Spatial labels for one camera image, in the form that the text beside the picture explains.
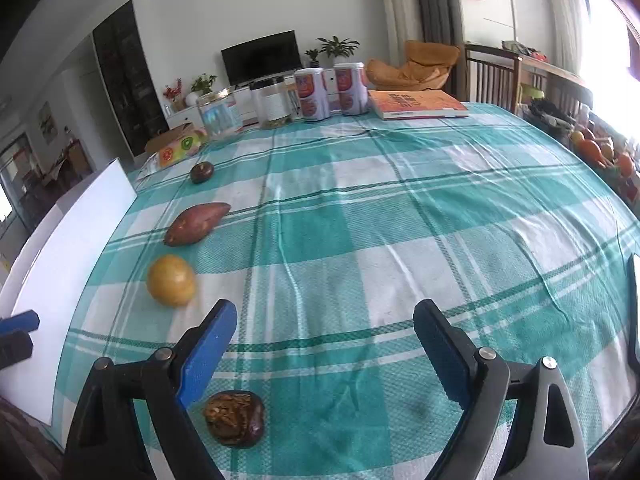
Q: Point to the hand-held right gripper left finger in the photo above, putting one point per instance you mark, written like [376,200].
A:
[207,350]

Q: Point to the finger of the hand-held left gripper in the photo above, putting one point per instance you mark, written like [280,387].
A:
[17,321]

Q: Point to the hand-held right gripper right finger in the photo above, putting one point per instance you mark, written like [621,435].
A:
[442,350]

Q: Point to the wrinkled dark passion fruit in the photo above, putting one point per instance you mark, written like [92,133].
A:
[235,417]

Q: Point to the yellow-green round fruit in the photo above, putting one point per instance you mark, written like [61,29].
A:
[171,280]

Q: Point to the white cardboard box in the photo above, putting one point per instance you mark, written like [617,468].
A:
[75,260]

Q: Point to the purple sweet potato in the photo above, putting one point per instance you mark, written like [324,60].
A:
[195,224]

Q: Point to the dark smooth passion fruit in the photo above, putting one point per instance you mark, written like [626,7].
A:
[201,172]

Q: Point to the teal checked tablecloth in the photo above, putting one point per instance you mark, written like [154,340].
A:
[375,240]

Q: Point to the black smartphone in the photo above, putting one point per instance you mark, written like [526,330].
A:
[634,300]

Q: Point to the fruit print box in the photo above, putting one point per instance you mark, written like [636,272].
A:
[177,147]

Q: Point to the white television cabinet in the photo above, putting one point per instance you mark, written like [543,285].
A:
[185,117]

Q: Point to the glass jar with gold lid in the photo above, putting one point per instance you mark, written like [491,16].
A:
[220,112]

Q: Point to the orange book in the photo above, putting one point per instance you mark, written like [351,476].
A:
[415,104]

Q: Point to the pile of assorted fruit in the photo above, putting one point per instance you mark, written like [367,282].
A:
[595,150]

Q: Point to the clear jar with black lid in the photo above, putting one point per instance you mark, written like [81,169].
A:
[272,102]

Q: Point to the red flower arrangement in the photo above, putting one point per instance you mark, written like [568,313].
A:
[172,92]

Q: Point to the leafy plant in white vase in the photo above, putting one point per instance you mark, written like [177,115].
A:
[200,85]

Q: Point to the dark tall cabinet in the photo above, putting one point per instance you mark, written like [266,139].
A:
[130,75]

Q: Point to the purple printed can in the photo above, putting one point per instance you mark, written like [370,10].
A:
[351,89]
[311,95]

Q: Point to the orange beanbag chair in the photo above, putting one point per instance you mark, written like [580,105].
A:
[415,67]

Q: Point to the dark wooden chair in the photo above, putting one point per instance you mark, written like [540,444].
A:
[487,57]

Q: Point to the black television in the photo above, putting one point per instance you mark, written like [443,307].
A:
[260,57]

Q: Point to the small green potted plant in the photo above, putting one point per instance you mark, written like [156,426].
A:
[313,55]

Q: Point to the large green potted plant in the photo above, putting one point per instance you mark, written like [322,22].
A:
[340,47]

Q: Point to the white patterned curtain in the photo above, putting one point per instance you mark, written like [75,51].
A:
[395,15]

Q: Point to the grey curtain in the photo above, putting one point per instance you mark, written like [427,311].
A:
[435,5]

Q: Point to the window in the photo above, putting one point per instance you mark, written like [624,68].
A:
[610,35]

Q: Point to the white sheer curtain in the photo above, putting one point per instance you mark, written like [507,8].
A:
[560,10]

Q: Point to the framed wall picture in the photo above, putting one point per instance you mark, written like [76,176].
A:
[47,122]

